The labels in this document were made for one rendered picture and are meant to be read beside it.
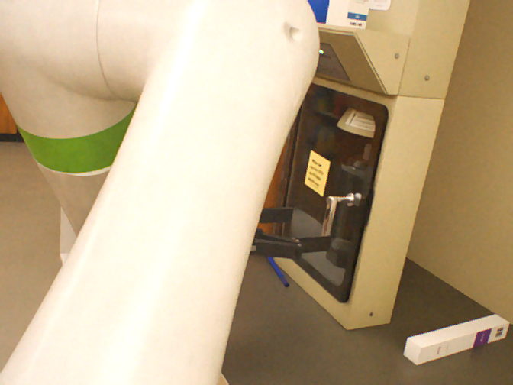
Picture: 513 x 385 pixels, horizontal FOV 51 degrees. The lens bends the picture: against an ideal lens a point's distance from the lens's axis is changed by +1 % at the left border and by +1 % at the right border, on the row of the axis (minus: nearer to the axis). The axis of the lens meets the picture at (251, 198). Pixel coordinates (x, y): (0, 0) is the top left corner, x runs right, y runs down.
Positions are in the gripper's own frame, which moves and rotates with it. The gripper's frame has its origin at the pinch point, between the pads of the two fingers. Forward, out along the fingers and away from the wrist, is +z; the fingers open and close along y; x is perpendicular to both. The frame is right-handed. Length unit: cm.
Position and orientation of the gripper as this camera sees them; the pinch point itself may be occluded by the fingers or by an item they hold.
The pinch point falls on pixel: (304, 228)
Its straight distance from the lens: 101.7
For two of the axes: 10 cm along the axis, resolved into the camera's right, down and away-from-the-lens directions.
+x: -1.4, 9.4, 3.2
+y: -4.3, -3.5, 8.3
